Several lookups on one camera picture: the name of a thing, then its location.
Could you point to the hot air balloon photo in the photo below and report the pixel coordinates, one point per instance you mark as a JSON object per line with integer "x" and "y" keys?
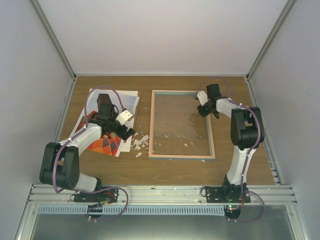
{"x": 112, "y": 145}

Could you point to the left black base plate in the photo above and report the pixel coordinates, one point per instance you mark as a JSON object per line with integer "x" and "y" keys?
{"x": 104, "y": 197}

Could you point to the aluminium front rail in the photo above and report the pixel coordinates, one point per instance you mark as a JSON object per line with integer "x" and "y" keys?
{"x": 165, "y": 195}

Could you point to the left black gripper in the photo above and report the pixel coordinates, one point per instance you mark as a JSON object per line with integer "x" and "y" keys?
{"x": 128, "y": 133}

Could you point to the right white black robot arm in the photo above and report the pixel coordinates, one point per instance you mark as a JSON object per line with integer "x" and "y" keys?
{"x": 246, "y": 134}

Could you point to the left aluminium corner post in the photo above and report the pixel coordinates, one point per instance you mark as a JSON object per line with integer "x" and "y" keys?
{"x": 48, "y": 28}

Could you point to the grey slotted cable duct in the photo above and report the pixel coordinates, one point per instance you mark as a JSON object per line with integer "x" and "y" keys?
{"x": 192, "y": 210}

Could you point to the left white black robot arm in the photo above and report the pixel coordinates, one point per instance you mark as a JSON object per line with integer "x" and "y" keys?
{"x": 60, "y": 166}

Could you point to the right aluminium corner post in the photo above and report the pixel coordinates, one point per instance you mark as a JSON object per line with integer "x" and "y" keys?
{"x": 288, "y": 6}

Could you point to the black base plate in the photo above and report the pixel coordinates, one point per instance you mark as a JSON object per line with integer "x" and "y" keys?
{"x": 217, "y": 195}
{"x": 104, "y": 197}

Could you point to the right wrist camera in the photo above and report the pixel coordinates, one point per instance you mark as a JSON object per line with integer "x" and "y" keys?
{"x": 202, "y": 97}

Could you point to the blue wooden picture frame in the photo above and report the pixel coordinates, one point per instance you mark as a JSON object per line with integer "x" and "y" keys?
{"x": 177, "y": 131}

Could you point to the aluminium corner post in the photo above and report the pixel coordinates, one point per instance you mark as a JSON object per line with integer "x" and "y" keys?
{"x": 48, "y": 28}
{"x": 288, "y": 6}

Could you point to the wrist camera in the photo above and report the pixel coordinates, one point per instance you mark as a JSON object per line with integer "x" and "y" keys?
{"x": 202, "y": 97}
{"x": 124, "y": 116}

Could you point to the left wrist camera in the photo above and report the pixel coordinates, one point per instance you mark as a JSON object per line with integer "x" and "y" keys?
{"x": 124, "y": 116}

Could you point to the brown backing board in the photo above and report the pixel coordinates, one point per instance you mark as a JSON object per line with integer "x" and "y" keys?
{"x": 138, "y": 103}

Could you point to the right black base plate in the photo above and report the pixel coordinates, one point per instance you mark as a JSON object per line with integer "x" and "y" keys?
{"x": 217, "y": 195}

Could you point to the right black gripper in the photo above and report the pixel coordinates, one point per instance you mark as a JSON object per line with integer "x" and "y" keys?
{"x": 202, "y": 113}

